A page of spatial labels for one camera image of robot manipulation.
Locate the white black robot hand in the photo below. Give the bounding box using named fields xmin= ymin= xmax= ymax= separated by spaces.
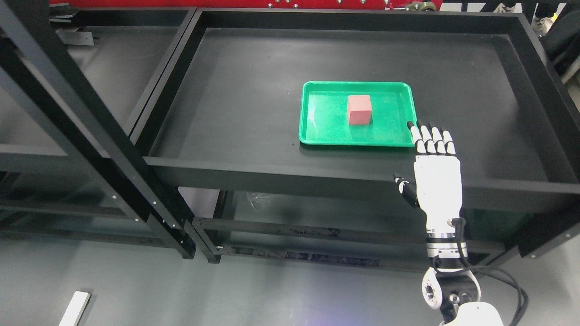
xmin=393 ymin=120 xmax=463 ymax=239

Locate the pink block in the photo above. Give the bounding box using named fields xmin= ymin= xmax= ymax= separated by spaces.
xmin=347 ymin=95 xmax=372 ymax=125

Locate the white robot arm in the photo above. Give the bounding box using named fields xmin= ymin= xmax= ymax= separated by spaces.
xmin=422 ymin=237 xmax=503 ymax=326

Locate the green plastic tray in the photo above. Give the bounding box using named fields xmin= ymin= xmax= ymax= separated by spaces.
xmin=298 ymin=81 xmax=417 ymax=147

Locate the black right metal shelf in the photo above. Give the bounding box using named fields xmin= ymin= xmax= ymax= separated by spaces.
xmin=129 ymin=8 xmax=579 ymax=270

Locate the black metal shelf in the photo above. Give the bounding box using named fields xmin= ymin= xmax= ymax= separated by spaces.
xmin=1 ymin=0 xmax=196 ymax=259
xmin=129 ymin=8 xmax=579 ymax=270

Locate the black left metal shelf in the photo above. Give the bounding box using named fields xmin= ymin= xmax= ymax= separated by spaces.
xmin=1 ymin=0 xmax=196 ymax=259

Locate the clear plastic bag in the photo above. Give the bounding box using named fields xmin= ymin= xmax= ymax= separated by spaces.
xmin=246 ymin=192 xmax=271 ymax=212

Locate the white table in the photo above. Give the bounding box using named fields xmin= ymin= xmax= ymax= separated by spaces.
xmin=58 ymin=291 xmax=91 ymax=326

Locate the red metal beam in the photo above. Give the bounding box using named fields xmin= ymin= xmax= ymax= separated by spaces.
xmin=49 ymin=0 xmax=442 ymax=10

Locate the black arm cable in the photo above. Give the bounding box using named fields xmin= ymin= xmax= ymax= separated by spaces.
xmin=433 ymin=217 xmax=529 ymax=326

